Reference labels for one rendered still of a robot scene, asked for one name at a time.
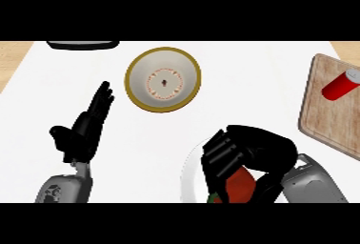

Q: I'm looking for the red bell pepper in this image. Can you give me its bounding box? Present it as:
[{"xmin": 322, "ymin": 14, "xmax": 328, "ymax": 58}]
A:
[{"xmin": 207, "ymin": 165, "xmax": 259, "ymax": 204}]

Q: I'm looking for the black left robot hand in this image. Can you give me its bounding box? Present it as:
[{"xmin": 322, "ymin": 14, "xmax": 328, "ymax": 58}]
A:
[{"xmin": 48, "ymin": 80, "xmax": 117, "ymax": 165}]

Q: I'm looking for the wooden cutting board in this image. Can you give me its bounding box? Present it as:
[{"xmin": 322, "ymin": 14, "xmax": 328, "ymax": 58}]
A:
[{"xmin": 297, "ymin": 52, "xmax": 360, "ymax": 162}]

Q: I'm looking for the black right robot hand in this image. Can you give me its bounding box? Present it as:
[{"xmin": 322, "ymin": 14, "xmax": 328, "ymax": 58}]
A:
[{"xmin": 200, "ymin": 124, "xmax": 300, "ymax": 204}]

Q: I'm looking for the red can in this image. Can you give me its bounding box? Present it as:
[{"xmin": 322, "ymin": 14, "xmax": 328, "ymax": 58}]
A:
[{"xmin": 321, "ymin": 68, "xmax": 360, "ymax": 102}]

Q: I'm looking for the white bowl with gold rim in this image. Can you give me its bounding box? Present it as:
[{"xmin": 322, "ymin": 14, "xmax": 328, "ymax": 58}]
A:
[{"xmin": 125, "ymin": 47, "xmax": 203, "ymax": 113}]

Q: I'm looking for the white plate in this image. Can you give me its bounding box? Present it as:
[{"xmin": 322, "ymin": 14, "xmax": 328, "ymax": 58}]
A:
[{"xmin": 179, "ymin": 139, "xmax": 290, "ymax": 204}]

